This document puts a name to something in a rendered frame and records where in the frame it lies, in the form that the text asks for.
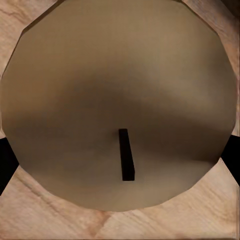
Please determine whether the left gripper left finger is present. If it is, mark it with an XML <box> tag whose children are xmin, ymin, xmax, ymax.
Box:
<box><xmin>0</xmin><ymin>137</ymin><xmax>19</xmax><ymax>196</ymax></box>

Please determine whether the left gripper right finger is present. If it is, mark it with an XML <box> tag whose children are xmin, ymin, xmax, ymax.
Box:
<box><xmin>221</xmin><ymin>135</ymin><xmax>240</xmax><ymax>186</ymax></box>

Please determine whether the pillar candle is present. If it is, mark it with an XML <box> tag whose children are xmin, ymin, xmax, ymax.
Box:
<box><xmin>0</xmin><ymin>0</ymin><xmax>238</xmax><ymax>212</ymax></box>

